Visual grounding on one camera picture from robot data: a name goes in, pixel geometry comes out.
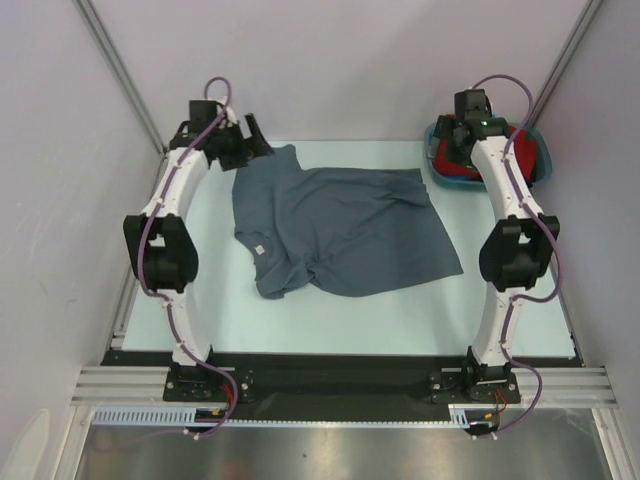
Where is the red t shirt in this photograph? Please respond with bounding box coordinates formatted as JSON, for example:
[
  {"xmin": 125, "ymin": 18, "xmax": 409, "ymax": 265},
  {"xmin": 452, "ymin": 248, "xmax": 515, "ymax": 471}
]
[{"xmin": 431, "ymin": 131, "xmax": 538, "ymax": 183}]

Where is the slotted grey cable duct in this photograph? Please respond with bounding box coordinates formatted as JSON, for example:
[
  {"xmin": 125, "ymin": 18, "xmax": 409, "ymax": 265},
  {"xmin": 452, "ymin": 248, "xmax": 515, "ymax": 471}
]
[{"xmin": 92, "ymin": 406, "xmax": 497, "ymax": 430}]

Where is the left aluminium corner post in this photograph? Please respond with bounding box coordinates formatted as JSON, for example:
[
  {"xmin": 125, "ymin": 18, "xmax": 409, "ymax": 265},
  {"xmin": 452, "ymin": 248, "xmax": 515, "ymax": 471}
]
[{"xmin": 72, "ymin": 0, "xmax": 166, "ymax": 156}]

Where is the aluminium corner post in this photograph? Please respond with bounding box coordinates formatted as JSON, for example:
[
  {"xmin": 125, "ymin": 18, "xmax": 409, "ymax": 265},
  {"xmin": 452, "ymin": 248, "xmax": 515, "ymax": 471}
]
[
  {"xmin": 526, "ymin": 0, "xmax": 607, "ymax": 127},
  {"xmin": 72, "ymin": 0, "xmax": 166, "ymax": 156}
]

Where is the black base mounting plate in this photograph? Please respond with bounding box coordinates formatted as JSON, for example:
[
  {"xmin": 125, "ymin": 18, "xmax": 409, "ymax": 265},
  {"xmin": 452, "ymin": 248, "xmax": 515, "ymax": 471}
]
[{"xmin": 101, "ymin": 349, "xmax": 584, "ymax": 422}]

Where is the aluminium front frame rail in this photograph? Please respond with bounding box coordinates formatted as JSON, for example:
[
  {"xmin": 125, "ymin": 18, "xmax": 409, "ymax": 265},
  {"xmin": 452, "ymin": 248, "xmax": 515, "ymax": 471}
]
[{"xmin": 72, "ymin": 366, "xmax": 617, "ymax": 409}]

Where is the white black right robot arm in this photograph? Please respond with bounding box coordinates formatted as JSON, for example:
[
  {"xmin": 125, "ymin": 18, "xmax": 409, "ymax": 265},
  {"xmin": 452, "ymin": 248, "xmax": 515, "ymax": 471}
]
[{"xmin": 429, "ymin": 87, "xmax": 560, "ymax": 403}]

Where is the blue plastic basket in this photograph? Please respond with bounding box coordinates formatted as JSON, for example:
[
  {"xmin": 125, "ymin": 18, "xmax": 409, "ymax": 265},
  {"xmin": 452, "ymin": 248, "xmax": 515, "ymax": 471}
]
[{"xmin": 424, "ymin": 123, "xmax": 553, "ymax": 191}]

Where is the right aluminium corner post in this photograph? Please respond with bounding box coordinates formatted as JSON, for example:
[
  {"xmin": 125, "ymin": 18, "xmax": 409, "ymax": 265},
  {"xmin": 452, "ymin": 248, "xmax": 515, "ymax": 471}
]
[{"xmin": 526, "ymin": 0, "xmax": 607, "ymax": 127}]

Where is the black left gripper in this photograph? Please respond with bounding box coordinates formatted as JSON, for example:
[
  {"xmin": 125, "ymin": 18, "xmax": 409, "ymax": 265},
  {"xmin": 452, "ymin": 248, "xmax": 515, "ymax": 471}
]
[{"xmin": 212, "ymin": 114, "xmax": 274, "ymax": 172}]

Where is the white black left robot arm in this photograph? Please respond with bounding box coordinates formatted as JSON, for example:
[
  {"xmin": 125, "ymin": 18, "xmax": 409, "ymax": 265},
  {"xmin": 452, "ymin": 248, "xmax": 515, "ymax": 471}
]
[{"xmin": 123, "ymin": 95, "xmax": 274, "ymax": 400}]

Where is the grey blue t shirt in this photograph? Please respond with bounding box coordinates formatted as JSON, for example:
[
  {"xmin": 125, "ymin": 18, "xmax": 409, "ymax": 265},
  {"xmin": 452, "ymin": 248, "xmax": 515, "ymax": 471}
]
[{"xmin": 232, "ymin": 145, "xmax": 463, "ymax": 300}]

